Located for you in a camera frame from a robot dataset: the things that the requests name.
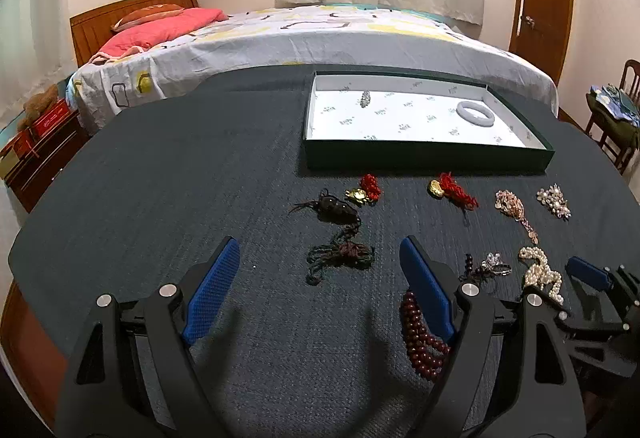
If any wooden headboard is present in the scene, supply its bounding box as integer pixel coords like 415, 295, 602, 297
69, 0, 201, 68

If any clothes pile on chair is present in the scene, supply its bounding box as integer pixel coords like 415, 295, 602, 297
586, 84, 640, 143

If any pink pillow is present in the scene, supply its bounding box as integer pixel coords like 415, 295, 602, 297
89, 8, 230, 64

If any white pearl necklace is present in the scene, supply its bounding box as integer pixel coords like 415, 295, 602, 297
517, 245, 566, 306

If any orange pillow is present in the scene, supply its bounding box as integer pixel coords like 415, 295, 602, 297
111, 4, 186, 32

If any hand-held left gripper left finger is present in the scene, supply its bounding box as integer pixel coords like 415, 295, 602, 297
55, 237, 241, 438

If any dark bead bracelet silver charm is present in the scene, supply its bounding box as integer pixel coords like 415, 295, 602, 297
459, 252, 513, 283

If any bed with patterned sheet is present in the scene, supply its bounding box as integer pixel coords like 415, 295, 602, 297
67, 4, 558, 136

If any gold ingot charm red knot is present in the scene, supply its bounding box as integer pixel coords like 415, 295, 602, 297
345, 174, 383, 206

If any pearl crystal brooch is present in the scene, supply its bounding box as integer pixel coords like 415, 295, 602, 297
536, 185, 572, 220

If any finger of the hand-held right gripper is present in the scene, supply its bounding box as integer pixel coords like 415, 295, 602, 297
565, 256, 640, 334

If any white jade bangle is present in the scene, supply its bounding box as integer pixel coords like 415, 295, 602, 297
456, 100, 497, 127

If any gold ingot charm long red cord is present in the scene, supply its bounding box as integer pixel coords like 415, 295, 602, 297
426, 172, 480, 213

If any wooden nightstand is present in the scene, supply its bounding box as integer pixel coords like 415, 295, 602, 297
0, 110, 91, 213

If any dark grey tablecloth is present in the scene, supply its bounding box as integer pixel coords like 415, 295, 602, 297
7, 64, 640, 438

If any dark red bead bracelet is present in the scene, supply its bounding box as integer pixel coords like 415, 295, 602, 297
399, 290, 451, 381

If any red gift box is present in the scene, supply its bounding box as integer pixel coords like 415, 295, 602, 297
27, 98, 71, 139

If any small red box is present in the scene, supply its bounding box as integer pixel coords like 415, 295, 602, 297
0, 130, 36, 169

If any dark carved pendant with cord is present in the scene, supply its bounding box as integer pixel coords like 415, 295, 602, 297
289, 188, 376, 286

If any brown teddy bear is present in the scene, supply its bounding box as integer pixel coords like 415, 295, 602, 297
17, 85, 60, 133

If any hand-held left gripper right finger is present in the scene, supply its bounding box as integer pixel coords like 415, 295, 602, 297
399, 235, 588, 438

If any wooden chair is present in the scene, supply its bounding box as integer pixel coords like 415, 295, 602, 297
585, 59, 640, 176

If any rose gold chain necklace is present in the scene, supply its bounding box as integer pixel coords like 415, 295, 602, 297
494, 189, 540, 243

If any green tray box white lining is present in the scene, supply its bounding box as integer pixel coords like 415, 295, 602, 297
301, 70, 557, 176

